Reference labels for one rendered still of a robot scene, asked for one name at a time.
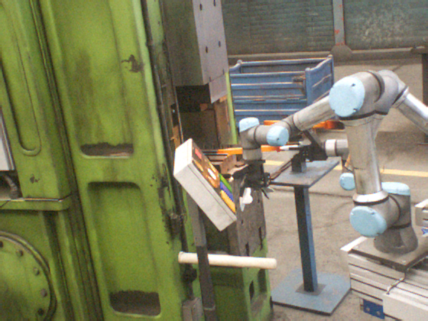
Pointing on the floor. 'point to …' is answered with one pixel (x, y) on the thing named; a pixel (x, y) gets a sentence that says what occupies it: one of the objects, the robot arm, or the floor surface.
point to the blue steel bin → (280, 87)
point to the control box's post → (203, 266)
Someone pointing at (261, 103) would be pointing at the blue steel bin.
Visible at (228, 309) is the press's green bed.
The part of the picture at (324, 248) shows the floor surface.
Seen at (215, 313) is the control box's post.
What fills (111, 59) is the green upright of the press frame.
